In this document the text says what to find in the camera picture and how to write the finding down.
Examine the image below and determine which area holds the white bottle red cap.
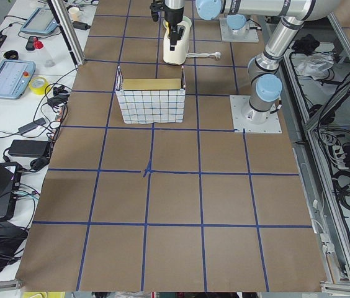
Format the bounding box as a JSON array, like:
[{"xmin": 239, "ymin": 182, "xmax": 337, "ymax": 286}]
[{"xmin": 34, "ymin": 38, "xmax": 55, "ymax": 68}]

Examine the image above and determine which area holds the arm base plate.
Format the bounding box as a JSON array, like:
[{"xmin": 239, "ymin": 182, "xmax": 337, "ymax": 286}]
[
  {"xmin": 230, "ymin": 95, "xmax": 282, "ymax": 134},
  {"xmin": 219, "ymin": 14, "xmax": 259, "ymax": 43}
]

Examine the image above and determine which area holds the yellow tape roll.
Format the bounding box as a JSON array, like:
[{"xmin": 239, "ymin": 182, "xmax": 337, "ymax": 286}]
[{"xmin": 28, "ymin": 76, "xmax": 48, "ymax": 95}]

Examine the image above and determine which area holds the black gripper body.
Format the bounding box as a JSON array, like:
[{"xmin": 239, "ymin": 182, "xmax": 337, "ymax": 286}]
[{"xmin": 164, "ymin": 7, "xmax": 184, "ymax": 27}]

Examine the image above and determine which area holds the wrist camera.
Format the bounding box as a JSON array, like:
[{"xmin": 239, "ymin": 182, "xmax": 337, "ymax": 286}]
[{"xmin": 150, "ymin": 0, "xmax": 163, "ymax": 22}]

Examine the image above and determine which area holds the white toaster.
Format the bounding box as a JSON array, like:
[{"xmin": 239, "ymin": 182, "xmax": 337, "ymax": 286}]
[{"xmin": 163, "ymin": 16, "xmax": 192, "ymax": 65}]

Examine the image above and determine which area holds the white paper cup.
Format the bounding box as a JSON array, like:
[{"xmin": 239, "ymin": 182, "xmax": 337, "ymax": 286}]
[{"xmin": 68, "ymin": 6, "xmax": 81, "ymax": 22}]

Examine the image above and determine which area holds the wire basket with wood shelf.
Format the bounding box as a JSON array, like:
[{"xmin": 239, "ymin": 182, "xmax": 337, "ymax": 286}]
[{"xmin": 115, "ymin": 67, "xmax": 186, "ymax": 124}]

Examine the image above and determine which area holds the aluminium frame post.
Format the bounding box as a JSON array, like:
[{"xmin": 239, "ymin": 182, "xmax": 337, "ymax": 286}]
[{"xmin": 47, "ymin": 0, "xmax": 85, "ymax": 67}]

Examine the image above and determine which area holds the black power adapter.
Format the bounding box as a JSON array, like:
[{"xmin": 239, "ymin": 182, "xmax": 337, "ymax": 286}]
[{"xmin": 17, "ymin": 117, "xmax": 46, "ymax": 135}]

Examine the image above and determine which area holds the white toaster cable and plug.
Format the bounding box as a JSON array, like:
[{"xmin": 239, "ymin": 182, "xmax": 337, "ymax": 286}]
[{"xmin": 186, "ymin": 51, "xmax": 222, "ymax": 60}]

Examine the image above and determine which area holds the blue teach pendant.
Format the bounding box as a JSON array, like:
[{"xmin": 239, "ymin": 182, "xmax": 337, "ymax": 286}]
[
  {"xmin": 20, "ymin": 7, "xmax": 58, "ymax": 35},
  {"xmin": 0, "ymin": 59, "xmax": 35, "ymax": 99}
]

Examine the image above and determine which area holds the black phone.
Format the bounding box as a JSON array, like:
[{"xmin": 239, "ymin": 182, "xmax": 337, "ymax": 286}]
[{"xmin": 25, "ymin": 36, "xmax": 38, "ymax": 51}]

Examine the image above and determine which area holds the large black power brick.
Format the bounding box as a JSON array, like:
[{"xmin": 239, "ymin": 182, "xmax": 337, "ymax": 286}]
[{"xmin": 8, "ymin": 140, "xmax": 50, "ymax": 158}]

